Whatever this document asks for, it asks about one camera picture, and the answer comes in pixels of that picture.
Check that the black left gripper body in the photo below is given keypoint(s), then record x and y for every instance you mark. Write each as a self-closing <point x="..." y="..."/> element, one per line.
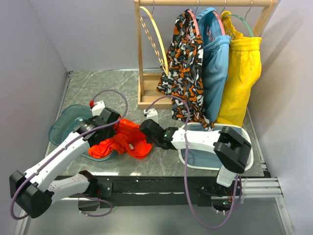
<point x="109" y="133"/>

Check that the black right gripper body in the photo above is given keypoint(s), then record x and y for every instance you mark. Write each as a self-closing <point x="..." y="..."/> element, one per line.
<point x="150" y="140"/>

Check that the orange shorts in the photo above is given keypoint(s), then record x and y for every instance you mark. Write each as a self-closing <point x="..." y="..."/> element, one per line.
<point x="128" y="139"/>

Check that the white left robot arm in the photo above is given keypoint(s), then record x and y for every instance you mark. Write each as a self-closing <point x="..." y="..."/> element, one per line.
<point x="37" y="189"/>

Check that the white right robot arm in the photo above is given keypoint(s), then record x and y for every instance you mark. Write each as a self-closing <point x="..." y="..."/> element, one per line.
<point x="226" y="149"/>

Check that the camouflage patterned shorts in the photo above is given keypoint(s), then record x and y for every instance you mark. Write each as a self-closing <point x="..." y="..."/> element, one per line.
<point x="184" y="79"/>

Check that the light blue shorts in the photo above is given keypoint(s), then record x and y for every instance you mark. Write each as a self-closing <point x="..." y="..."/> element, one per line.
<point x="216" y="46"/>

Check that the yellow shorts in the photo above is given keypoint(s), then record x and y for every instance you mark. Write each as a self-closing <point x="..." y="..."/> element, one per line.
<point x="244" y="69"/>

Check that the pink hanger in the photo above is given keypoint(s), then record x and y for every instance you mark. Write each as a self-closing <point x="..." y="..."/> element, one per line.
<point x="195" y="22"/>

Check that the wooden clothes rack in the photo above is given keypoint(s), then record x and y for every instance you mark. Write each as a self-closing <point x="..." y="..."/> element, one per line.
<point x="147" y="81"/>

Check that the teal plastic basin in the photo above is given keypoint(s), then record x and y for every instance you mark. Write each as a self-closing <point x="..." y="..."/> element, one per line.
<point x="69" y="118"/>

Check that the white laundry basket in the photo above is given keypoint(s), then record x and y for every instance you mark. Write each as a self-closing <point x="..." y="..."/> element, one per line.
<point x="249" y="164"/>

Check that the grey-blue cloth in basket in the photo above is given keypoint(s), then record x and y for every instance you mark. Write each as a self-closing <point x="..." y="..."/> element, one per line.
<point x="198" y="159"/>

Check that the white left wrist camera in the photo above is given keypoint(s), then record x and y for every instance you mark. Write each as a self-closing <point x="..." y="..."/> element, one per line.
<point x="96" y="107"/>

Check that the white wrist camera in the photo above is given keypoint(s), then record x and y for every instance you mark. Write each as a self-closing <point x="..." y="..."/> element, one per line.
<point x="96" y="107"/>
<point x="151" y="114"/>

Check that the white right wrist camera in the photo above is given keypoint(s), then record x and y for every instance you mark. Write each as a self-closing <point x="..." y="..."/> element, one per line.
<point x="151" y="114"/>

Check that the aluminium frame rail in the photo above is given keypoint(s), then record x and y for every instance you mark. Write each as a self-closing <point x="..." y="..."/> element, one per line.
<point x="261" y="188"/>

